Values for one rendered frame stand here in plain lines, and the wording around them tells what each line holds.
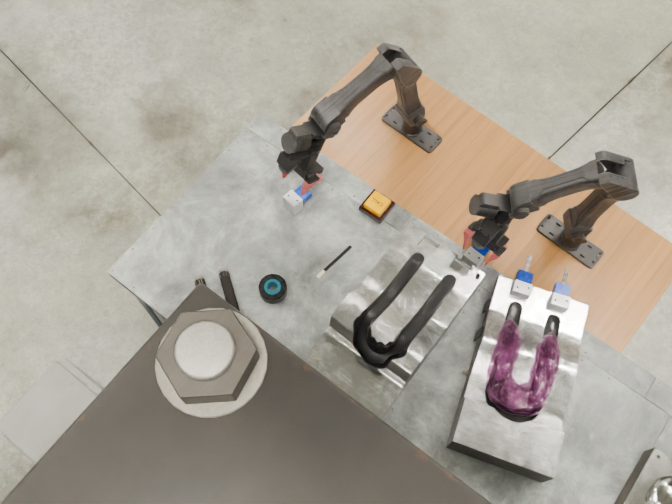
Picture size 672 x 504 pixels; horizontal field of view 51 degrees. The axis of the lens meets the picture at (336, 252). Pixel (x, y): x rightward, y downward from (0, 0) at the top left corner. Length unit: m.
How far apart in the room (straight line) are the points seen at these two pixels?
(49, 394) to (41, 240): 1.90
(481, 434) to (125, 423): 1.25
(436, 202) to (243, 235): 0.59
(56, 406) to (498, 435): 1.06
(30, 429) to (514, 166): 1.58
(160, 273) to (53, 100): 1.62
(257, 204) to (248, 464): 1.51
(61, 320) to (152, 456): 2.33
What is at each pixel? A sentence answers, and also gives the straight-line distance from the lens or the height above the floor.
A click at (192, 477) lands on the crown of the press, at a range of 0.72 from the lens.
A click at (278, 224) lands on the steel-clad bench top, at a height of 0.80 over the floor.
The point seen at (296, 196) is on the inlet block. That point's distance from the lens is 2.11.
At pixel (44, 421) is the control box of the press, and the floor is 1.47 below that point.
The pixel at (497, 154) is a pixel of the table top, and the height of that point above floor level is 0.80.
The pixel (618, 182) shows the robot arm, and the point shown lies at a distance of 1.84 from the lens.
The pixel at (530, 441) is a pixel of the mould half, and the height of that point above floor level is 0.91.
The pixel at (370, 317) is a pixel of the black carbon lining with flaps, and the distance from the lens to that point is 1.90.
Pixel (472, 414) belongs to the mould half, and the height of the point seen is 0.91.
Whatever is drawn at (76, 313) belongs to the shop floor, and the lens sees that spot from 3.03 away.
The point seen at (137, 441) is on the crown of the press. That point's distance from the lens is 0.74.
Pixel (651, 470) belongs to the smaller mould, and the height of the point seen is 0.87.
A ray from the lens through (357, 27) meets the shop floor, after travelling 3.60.
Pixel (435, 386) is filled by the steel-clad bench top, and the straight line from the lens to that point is 1.98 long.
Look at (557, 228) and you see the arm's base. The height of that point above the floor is 0.81.
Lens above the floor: 2.71
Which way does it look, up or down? 67 degrees down
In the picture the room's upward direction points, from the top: 2 degrees clockwise
